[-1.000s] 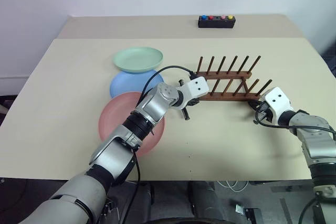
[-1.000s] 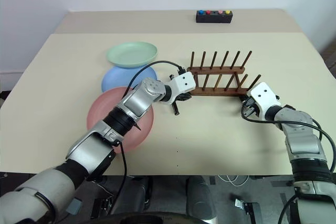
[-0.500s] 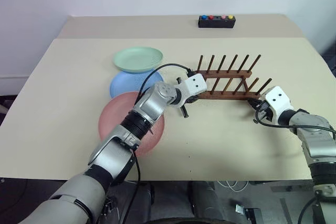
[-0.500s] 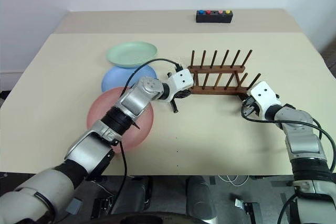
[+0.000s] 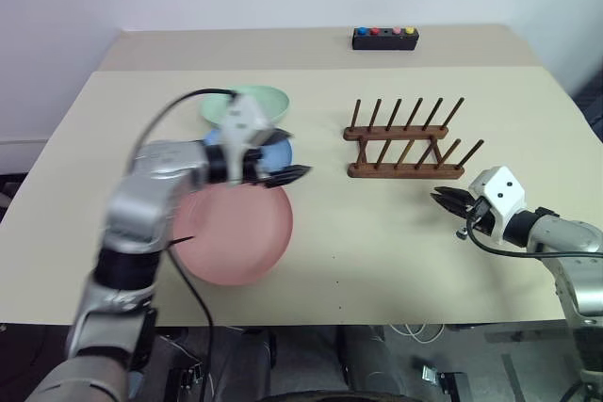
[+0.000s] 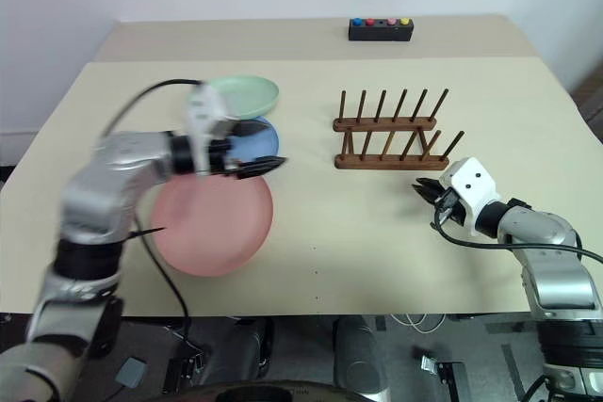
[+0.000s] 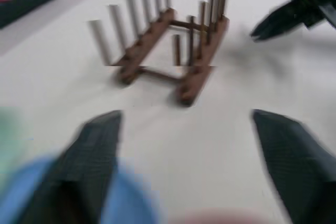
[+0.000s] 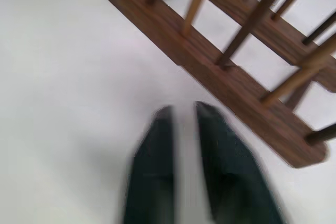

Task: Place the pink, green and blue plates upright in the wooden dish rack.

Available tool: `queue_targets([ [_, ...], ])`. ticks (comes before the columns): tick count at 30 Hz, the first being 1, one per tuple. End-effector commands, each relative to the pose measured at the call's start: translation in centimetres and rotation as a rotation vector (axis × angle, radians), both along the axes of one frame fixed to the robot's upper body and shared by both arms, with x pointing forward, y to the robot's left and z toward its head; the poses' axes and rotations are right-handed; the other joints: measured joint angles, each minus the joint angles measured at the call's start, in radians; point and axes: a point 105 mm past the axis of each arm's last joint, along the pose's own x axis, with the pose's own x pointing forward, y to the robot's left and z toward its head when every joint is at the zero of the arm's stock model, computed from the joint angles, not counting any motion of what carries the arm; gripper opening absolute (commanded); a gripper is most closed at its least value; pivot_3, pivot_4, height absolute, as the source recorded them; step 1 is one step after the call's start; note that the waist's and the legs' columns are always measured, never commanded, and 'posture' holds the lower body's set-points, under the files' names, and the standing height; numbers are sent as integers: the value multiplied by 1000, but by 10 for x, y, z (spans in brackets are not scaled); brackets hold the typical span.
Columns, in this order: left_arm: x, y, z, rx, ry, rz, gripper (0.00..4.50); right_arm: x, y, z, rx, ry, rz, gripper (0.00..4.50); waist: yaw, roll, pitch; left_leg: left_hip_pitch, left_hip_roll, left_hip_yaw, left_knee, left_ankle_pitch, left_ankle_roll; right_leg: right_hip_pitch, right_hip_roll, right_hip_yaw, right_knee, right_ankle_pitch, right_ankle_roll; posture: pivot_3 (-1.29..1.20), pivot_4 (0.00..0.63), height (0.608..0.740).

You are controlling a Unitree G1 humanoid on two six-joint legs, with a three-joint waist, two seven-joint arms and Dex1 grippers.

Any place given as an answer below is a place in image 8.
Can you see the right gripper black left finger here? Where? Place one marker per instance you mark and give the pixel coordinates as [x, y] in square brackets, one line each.
[152, 171]

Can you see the wooden dish rack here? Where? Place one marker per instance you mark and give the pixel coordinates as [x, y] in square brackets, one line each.
[210, 77]

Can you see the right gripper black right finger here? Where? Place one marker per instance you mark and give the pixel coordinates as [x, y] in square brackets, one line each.
[231, 171]

